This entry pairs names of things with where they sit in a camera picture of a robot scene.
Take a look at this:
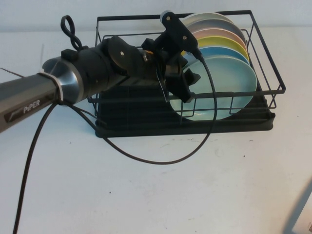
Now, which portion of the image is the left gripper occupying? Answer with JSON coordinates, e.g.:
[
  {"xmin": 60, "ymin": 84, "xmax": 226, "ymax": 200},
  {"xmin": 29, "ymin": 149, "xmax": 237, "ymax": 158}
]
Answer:
[{"xmin": 138, "ymin": 38, "xmax": 202, "ymax": 103}]

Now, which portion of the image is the pale mint plate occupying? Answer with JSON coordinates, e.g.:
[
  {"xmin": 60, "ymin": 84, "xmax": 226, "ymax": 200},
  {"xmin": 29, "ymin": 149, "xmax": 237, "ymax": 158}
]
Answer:
[{"xmin": 169, "ymin": 55, "xmax": 258, "ymax": 122}]

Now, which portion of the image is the blue plate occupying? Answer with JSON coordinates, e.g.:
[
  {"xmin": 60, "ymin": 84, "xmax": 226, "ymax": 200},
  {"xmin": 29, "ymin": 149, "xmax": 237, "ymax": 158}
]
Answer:
[{"xmin": 198, "ymin": 47, "xmax": 251, "ymax": 65}]

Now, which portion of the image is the yellow plate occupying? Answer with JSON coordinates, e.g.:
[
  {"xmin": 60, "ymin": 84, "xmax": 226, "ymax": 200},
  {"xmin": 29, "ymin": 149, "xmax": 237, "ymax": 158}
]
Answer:
[{"xmin": 197, "ymin": 36, "xmax": 250, "ymax": 61}]

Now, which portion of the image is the pink plate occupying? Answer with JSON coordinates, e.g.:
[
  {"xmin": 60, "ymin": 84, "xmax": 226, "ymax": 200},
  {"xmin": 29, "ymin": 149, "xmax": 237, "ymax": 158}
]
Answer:
[{"xmin": 195, "ymin": 28, "xmax": 247, "ymax": 49}]

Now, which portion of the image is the black dish drying rack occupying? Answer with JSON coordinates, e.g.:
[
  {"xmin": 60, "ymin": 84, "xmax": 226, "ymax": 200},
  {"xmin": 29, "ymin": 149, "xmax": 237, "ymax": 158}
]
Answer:
[{"xmin": 95, "ymin": 80, "xmax": 276, "ymax": 138}]

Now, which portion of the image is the grey plate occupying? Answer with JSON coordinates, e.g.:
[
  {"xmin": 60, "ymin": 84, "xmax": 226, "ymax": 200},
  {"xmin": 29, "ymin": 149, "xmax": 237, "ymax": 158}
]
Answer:
[{"xmin": 187, "ymin": 19, "xmax": 246, "ymax": 43}]

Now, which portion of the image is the pale green plate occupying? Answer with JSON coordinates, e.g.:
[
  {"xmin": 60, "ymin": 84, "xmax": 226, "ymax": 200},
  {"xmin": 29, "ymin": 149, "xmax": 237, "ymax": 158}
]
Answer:
[{"xmin": 181, "ymin": 12, "xmax": 234, "ymax": 27}]

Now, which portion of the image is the white zip tie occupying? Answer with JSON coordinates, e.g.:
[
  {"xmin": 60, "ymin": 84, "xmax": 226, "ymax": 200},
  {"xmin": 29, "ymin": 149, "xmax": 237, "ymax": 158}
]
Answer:
[{"xmin": 39, "ymin": 69, "xmax": 66, "ymax": 102}]

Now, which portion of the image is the long black cable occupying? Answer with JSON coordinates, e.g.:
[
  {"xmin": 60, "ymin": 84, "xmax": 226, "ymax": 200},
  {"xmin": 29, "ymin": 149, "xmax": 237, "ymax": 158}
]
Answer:
[{"xmin": 12, "ymin": 47, "xmax": 217, "ymax": 234}]

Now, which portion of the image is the black wire dish rack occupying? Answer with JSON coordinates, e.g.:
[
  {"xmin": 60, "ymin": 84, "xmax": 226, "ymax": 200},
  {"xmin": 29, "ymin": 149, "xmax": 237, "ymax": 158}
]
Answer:
[{"xmin": 86, "ymin": 10, "xmax": 286, "ymax": 122}]

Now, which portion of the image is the looped black cable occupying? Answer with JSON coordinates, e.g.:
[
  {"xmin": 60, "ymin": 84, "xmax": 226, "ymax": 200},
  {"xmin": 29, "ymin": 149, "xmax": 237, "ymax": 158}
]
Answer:
[{"xmin": 60, "ymin": 15, "xmax": 86, "ymax": 52}]

